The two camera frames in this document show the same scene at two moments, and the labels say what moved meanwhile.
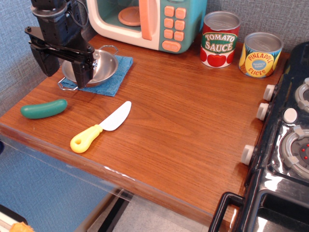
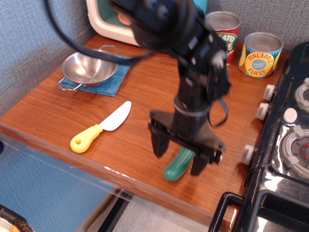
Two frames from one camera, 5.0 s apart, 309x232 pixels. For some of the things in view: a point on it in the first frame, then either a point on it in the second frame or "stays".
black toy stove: [276, 194] stays
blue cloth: [110, 87] stays
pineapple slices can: [260, 54] stays
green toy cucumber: [41, 110] -> [180, 164]
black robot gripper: [60, 36] -> [188, 125]
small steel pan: [105, 66] stays
